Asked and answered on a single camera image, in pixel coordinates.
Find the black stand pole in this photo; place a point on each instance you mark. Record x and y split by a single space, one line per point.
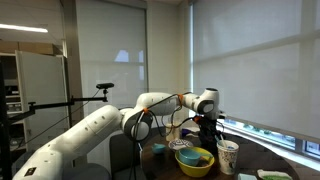
4 133

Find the grey window frame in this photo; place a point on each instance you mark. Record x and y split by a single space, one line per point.
300 145

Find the narrow pale roller blind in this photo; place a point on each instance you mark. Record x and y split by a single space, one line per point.
110 33

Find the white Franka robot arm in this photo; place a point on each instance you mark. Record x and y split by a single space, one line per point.
83 133

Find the grey rounded chair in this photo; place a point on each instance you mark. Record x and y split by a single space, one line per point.
90 171

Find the pale blue utensil in cup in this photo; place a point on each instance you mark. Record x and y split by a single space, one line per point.
222 140

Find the light teal small block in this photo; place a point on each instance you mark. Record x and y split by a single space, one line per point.
247 177

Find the white cabinet door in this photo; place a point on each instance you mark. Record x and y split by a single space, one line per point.
43 83

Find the glass jar of rice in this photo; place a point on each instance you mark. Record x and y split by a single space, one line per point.
173 133

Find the yellow bowl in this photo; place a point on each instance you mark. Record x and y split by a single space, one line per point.
193 170

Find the ceiling light strip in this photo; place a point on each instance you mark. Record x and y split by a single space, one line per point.
23 28

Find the teal cup in bowl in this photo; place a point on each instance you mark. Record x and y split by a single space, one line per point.
188 156

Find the white patterned plate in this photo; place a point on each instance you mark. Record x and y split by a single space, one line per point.
180 144

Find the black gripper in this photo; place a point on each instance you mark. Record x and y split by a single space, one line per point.
208 133

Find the black camera on boom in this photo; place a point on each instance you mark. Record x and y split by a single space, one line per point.
105 85

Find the camera tripod stand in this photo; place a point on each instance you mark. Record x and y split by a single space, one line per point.
50 128

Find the large white roller blind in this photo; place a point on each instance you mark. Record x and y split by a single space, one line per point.
253 66

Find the storage shelf unit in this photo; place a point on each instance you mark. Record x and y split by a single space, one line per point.
10 96

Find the patterned paper cup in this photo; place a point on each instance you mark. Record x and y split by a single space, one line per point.
228 160

